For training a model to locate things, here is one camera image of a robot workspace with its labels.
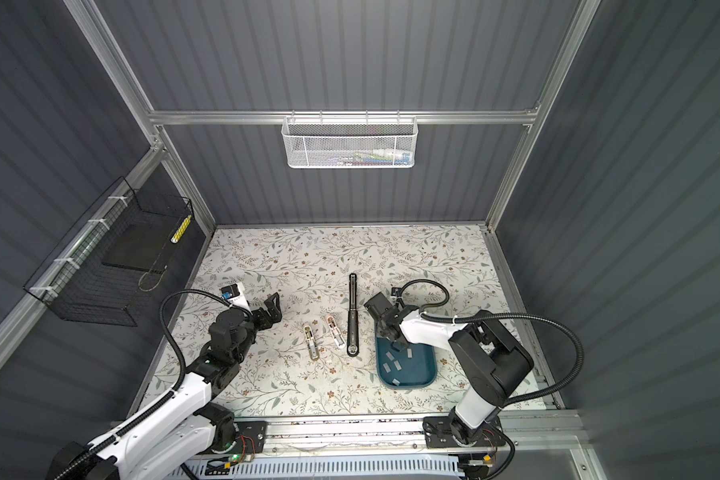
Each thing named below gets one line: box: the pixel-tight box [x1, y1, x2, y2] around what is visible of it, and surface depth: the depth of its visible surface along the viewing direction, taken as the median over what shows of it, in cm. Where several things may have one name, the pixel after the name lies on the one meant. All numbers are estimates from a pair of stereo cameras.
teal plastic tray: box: [376, 337, 437, 389], surface depth 85 cm
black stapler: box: [347, 273, 360, 357], surface depth 95 cm
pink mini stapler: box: [327, 315, 346, 349], surface depth 91 cm
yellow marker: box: [170, 214, 192, 244], surface depth 82 cm
